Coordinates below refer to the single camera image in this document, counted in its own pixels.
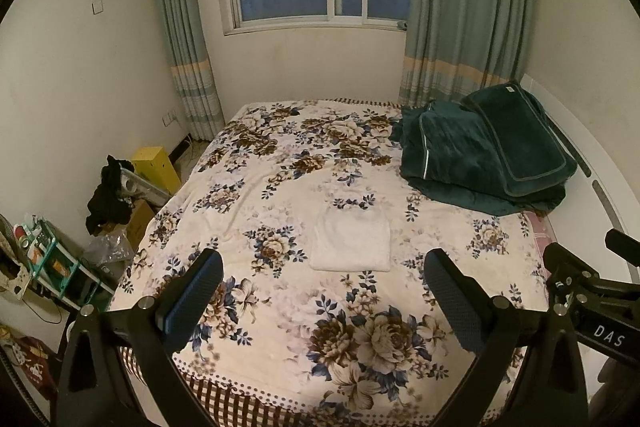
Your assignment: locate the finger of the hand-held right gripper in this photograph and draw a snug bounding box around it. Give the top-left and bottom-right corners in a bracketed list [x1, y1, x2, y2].
[604, 229, 640, 267]
[542, 242, 603, 308]

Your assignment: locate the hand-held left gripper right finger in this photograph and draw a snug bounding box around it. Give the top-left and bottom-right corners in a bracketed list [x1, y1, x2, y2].
[423, 248, 590, 427]

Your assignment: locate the white headboard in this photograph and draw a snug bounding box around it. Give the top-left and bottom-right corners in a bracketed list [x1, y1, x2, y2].
[520, 74, 640, 284]

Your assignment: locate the teal storage rack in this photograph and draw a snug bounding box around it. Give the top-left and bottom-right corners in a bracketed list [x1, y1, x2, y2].
[15, 217, 117, 313]

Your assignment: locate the black clothes pile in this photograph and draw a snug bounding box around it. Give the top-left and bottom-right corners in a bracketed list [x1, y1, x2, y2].
[86, 155, 136, 237]

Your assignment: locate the grey plastic case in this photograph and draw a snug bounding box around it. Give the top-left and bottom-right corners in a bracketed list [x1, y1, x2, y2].
[121, 169, 172, 208]

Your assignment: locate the red patterned cloth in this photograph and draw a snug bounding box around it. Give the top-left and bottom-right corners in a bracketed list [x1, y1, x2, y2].
[0, 332, 57, 403]

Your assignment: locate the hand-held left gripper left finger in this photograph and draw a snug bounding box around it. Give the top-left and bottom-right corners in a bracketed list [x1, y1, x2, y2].
[56, 248, 224, 427]

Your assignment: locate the green striped curtain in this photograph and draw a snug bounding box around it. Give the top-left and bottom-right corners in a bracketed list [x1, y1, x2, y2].
[397, 0, 540, 108]
[149, 0, 226, 142]

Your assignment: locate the dark green quilt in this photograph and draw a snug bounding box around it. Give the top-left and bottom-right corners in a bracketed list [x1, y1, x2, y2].
[390, 99, 568, 215]

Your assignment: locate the brown cardboard box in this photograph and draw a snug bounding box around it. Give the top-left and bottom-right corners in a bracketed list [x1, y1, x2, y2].
[125, 199, 157, 253]

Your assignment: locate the yellow box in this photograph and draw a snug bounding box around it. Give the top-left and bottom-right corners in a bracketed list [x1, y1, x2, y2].
[131, 147, 182, 196]

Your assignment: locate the clear plastic bag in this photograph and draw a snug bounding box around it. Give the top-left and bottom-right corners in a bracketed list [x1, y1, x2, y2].
[82, 227, 136, 279]

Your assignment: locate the pink bed sheet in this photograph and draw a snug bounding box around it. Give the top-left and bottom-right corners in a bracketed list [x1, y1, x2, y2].
[524, 211, 559, 254]

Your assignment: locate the dark green pillow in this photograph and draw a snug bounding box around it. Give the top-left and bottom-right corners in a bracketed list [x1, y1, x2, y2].
[460, 81, 578, 198]

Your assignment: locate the white knit garment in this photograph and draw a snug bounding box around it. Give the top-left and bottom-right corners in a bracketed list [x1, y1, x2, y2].
[309, 204, 392, 272]

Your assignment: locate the floral printed blanket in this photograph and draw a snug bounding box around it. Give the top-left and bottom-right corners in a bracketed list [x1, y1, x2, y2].
[107, 97, 556, 427]

